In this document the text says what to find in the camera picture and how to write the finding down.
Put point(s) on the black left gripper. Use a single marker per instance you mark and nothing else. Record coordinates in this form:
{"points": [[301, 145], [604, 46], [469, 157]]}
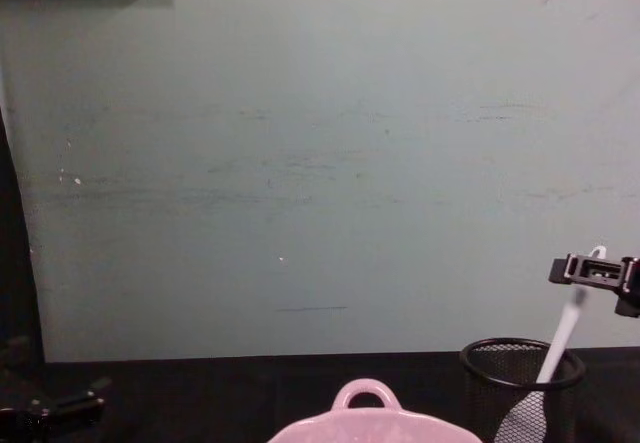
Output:
{"points": [[20, 417]]}

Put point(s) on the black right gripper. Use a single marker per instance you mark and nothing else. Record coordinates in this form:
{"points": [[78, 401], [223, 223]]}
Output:
{"points": [[634, 288]]}

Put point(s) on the black table cloth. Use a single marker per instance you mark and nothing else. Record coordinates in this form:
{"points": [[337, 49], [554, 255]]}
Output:
{"points": [[210, 403]]}

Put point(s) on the black mesh pen holder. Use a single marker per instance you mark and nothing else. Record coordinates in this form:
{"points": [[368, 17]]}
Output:
{"points": [[487, 378]]}

